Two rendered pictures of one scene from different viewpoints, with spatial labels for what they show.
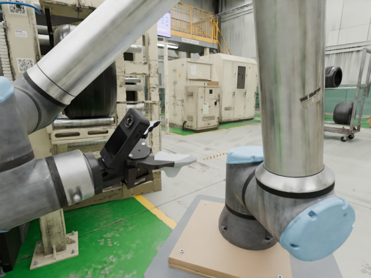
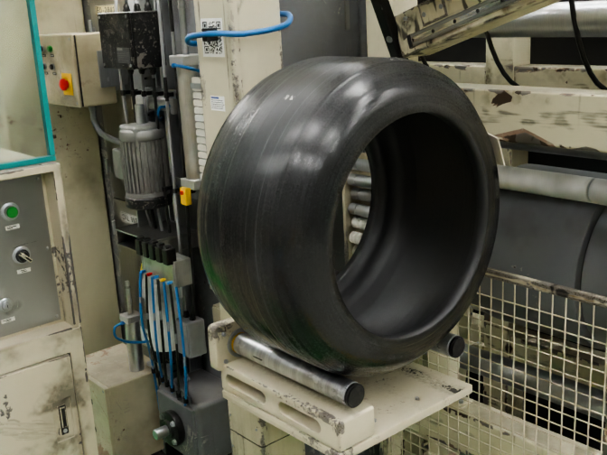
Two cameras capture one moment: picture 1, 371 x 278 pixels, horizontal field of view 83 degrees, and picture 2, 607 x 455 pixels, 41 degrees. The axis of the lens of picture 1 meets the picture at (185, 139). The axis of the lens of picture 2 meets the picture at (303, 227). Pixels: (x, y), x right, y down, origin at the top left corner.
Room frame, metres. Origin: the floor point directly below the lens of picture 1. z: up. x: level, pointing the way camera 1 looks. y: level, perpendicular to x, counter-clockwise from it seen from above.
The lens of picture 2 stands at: (1.01, -0.78, 1.57)
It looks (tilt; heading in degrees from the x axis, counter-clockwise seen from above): 15 degrees down; 78
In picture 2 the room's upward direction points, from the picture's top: 3 degrees counter-clockwise
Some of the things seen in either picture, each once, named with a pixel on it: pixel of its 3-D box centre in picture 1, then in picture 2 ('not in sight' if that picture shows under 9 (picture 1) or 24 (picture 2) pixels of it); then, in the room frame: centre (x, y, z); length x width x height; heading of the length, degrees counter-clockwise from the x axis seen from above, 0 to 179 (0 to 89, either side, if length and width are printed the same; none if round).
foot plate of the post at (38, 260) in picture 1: (56, 246); not in sight; (1.27, 0.90, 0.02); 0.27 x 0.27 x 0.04; 28
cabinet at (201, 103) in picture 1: (202, 108); not in sight; (6.02, -0.47, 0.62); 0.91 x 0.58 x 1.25; 129
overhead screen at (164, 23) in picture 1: (159, 22); not in sight; (5.20, 0.59, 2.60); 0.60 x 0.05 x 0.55; 129
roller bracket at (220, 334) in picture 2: (52, 121); (287, 321); (1.32, 0.84, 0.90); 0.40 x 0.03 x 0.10; 28
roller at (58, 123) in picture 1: (85, 121); (292, 366); (1.28, 0.62, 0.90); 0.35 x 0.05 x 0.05; 118
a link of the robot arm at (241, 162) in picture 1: (252, 176); not in sight; (0.59, -0.20, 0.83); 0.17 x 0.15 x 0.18; 15
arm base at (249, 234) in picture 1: (248, 214); not in sight; (0.61, -0.20, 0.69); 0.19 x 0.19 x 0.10
